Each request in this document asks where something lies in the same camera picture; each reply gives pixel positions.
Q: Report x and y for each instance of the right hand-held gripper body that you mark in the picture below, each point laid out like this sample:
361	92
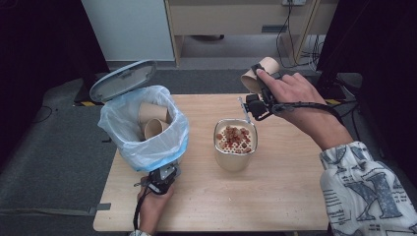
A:
259	108

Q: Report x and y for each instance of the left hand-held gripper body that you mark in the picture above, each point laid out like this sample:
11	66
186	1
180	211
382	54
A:
164	180

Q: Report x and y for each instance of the brown paper cup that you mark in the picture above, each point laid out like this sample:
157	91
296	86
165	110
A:
247	81
150	111
154	129

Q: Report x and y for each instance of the trash bin with blue bag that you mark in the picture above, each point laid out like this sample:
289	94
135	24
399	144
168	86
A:
164	150

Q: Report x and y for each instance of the beige strainer container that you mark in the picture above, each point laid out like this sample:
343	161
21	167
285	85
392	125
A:
234	162

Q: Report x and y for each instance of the white-grey bin lid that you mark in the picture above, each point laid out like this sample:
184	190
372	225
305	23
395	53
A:
124	80

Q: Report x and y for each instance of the person's left hand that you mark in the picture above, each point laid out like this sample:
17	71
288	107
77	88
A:
154	206

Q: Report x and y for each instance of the person's right hand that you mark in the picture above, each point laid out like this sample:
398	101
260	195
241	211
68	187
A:
295	91

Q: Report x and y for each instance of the pile of reddish food scraps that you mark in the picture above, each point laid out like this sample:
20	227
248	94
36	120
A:
234	134

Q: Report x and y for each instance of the black stand base striped edge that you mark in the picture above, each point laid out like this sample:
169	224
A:
336	93
83	96

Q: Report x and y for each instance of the light wooden desk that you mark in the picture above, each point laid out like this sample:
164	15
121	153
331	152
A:
229	19

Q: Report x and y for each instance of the white power strip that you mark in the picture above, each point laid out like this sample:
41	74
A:
295	2

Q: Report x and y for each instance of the black curtain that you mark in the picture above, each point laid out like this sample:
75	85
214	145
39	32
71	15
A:
387	65
39	49

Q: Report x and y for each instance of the white cabinet panel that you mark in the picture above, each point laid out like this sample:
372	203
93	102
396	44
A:
131	29

